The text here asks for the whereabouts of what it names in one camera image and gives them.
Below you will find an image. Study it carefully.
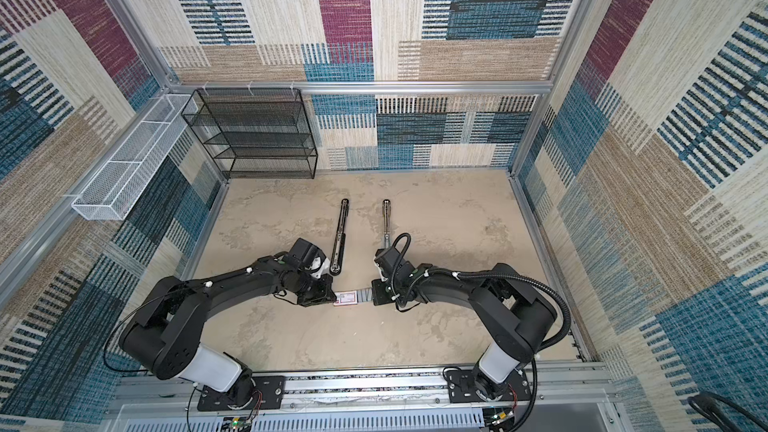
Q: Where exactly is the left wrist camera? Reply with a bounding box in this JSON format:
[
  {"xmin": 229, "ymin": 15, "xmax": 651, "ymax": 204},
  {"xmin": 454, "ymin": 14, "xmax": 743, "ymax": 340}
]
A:
[{"xmin": 311, "ymin": 257, "xmax": 330, "ymax": 280}]

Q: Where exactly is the black wire shelf rack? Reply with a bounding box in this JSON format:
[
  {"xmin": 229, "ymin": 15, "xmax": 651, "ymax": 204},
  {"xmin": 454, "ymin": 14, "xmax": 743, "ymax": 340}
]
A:
[{"xmin": 181, "ymin": 88, "xmax": 318, "ymax": 179}]

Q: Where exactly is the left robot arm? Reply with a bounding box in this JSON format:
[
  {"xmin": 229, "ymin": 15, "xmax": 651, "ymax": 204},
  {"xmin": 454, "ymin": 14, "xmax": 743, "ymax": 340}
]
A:
[{"xmin": 118, "ymin": 239, "xmax": 337, "ymax": 410}]

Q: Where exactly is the grey staple tray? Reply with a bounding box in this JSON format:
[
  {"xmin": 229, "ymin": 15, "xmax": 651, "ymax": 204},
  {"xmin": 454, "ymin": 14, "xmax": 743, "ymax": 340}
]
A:
[{"xmin": 356, "ymin": 288, "xmax": 373, "ymax": 303}]

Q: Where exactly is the white mesh wall basket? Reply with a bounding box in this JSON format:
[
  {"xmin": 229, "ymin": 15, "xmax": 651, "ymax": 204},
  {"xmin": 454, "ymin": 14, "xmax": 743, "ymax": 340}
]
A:
[{"xmin": 71, "ymin": 94, "xmax": 190, "ymax": 221}]

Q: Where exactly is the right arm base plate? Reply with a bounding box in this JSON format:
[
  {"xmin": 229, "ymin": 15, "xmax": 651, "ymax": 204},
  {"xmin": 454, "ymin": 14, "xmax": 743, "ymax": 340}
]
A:
[{"xmin": 442, "ymin": 366, "xmax": 532, "ymax": 403}]

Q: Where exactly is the red white staple box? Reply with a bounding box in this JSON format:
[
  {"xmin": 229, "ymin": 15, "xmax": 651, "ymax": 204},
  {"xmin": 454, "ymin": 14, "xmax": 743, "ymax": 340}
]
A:
[{"xmin": 334, "ymin": 291, "xmax": 358, "ymax": 306}]

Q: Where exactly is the aluminium front rail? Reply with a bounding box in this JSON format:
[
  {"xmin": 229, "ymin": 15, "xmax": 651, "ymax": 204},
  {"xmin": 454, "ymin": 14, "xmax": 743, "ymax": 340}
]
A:
[{"xmin": 100, "ymin": 361, "xmax": 632, "ymax": 431}]

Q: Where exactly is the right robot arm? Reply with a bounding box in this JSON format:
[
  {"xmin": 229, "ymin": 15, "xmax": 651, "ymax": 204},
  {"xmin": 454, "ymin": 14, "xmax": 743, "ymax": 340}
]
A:
[{"xmin": 372, "ymin": 247, "xmax": 571, "ymax": 401}]

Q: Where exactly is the grey silver stapler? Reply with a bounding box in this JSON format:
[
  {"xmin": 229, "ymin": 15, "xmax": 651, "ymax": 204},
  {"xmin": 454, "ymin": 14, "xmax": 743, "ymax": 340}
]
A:
[{"xmin": 382, "ymin": 199, "xmax": 391, "ymax": 248}]

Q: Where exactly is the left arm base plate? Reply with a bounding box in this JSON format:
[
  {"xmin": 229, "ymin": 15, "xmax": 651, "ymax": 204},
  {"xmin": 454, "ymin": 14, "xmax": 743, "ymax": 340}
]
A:
[{"xmin": 196, "ymin": 375, "xmax": 286, "ymax": 412}]

